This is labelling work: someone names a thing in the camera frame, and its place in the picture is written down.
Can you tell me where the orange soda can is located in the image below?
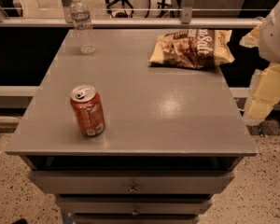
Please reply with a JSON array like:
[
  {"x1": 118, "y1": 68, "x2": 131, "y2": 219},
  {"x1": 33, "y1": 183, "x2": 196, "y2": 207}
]
[{"x1": 70, "y1": 85, "x2": 105, "y2": 136}]

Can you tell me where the grey drawer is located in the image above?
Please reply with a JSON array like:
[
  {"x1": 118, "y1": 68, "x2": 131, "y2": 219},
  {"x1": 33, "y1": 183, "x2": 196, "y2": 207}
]
[
  {"x1": 57, "y1": 197, "x2": 213, "y2": 215},
  {"x1": 29, "y1": 171, "x2": 234, "y2": 194}
]

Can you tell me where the top grey drawer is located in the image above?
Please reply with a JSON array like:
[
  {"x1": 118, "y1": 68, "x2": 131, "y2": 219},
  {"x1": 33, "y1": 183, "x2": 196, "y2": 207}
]
[{"x1": 29, "y1": 171, "x2": 234, "y2": 194}]

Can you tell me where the clear plastic water bottle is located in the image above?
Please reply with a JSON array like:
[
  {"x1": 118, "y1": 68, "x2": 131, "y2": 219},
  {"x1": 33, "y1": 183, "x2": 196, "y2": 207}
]
[{"x1": 70, "y1": 0, "x2": 95, "y2": 54}]

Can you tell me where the brown chip bag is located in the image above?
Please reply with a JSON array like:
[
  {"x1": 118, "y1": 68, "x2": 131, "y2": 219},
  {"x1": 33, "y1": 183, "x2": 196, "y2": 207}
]
[{"x1": 149, "y1": 29, "x2": 234, "y2": 69}]

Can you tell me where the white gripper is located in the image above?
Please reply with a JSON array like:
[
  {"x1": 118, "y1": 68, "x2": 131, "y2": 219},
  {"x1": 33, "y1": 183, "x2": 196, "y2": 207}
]
[{"x1": 239, "y1": 0, "x2": 280, "y2": 126}]

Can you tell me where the metal window rail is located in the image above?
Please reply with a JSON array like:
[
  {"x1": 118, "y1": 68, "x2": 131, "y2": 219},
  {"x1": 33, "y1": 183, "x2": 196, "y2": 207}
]
[{"x1": 0, "y1": 18, "x2": 261, "y2": 29}]

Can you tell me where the grey drawer cabinet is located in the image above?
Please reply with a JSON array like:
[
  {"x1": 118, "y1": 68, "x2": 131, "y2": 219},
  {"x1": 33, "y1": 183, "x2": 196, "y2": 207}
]
[{"x1": 7, "y1": 30, "x2": 256, "y2": 224}]

